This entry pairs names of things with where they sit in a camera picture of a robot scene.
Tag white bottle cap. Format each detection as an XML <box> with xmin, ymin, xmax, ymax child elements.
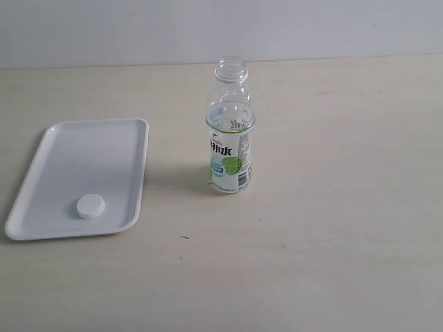
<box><xmin>76</xmin><ymin>194</ymin><xmax>105</xmax><ymax>220</ymax></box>

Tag clear plastic drink bottle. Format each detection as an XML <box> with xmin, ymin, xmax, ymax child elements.
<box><xmin>206</xmin><ymin>56</ymin><xmax>256</xmax><ymax>194</ymax></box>

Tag white rectangular tray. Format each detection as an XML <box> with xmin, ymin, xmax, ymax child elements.
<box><xmin>5</xmin><ymin>118</ymin><xmax>149</xmax><ymax>241</ymax></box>

